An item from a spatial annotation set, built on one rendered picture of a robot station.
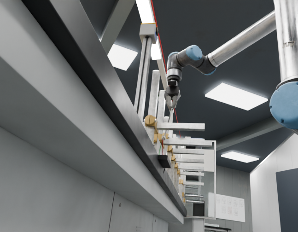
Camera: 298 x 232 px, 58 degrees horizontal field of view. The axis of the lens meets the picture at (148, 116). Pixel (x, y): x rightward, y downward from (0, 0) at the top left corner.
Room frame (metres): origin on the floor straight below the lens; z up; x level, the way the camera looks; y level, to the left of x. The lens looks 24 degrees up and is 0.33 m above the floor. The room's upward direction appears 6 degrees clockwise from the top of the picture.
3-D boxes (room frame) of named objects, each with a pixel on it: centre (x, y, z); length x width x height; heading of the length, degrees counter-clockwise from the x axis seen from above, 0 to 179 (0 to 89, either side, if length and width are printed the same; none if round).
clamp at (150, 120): (1.26, -0.02, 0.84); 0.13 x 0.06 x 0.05; 167
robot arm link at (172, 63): (1.36, -0.13, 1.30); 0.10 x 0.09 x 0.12; 38
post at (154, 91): (1.24, -0.02, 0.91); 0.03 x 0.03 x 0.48; 77
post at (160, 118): (1.49, -0.07, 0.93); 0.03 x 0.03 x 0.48; 77
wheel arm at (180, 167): (2.50, -0.32, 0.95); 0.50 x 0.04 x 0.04; 77
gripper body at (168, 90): (1.37, -0.13, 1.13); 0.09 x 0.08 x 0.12; 167
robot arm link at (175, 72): (1.36, -0.12, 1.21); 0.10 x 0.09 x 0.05; 77
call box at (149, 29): (0.99, 0.04, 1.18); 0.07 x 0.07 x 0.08; 77
